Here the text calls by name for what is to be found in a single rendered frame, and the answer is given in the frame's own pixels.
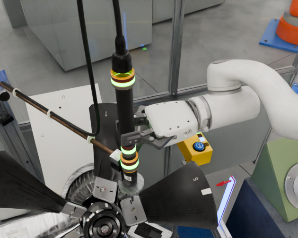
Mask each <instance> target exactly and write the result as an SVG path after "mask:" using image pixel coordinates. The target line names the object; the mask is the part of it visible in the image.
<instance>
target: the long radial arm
mask: <svg viewBox="0 0 298 238"><path fill-rule="evenodd" d="M72 221H73V218H72V219H71V217H69V216H67V215H65V214H62V213H59V214H56V213H52V212H43V211H35V210H31V211H30V212H29V213H26V214H22V215H19V216H16V217H12V218H9V219H5V220H1V221H0V238H40V237H43V236H46V235H50V234H53V233H56V232H59V231H62V230H66V229H69V228H72V227H73V226H74V223H75V222H72Z"/></svg>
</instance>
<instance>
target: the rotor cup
mask: <svg viewBox="0 0 298 238"><path fill-rule="evenodd" d="M120 201H121V199H120V198H119V197H118V198H117V203H109V202H106V201H104V200H101V199H98V198H96V197H94V196H93V194H90V195H89V196H87V197H86V198H85V199H84V201H83V202H82V204H81V205H83V206H86V207H88V209H87V211H86V212H85V213H84V214H83V215H82V217H81V218H79V223H80V226H81V228H82V229H83V236H84V238H123V237H124V235H125V232H126V221H125V218H124V215H123V212H122V208H121V205H120ZM105 203H106V204H108V207H105ZM84 217H85V222H84ZM105 225H106V226H108V227H109V231H108V232H107V233H103V232H102V231H101V228H102V227H103V226H105Z"/></svg>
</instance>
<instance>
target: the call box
mask: <svg viewBox="0 0 298 238"><path fill-rule="evenodd" d="M200 133H201V135H202V137H203V138H204V139H205V141H201V140H200V137H198V136H197V134H196V135H194V136H192V137H190V138H188V139H186V140H184V141H181V142H179V143H177V145H178V147H179V149H180V151H181V153H182V154H183V156H184V158H185V160H186V162H187V163H188V162H189V161H194V162H196V163H197V164H198V166H200V165H203V164H206V163H209V162H210V160H211V156H212V152H213V149H212V148H211V146H210V145H209V146H205V145H204V149H203V150H196V149H195V147H194V145H195V143H197V142H202V143H203V144H204V143H206V142H207V140H206V138H205V137H204V135H203V134H202V132H200ZM200 133H199V134H200Z"/></svg>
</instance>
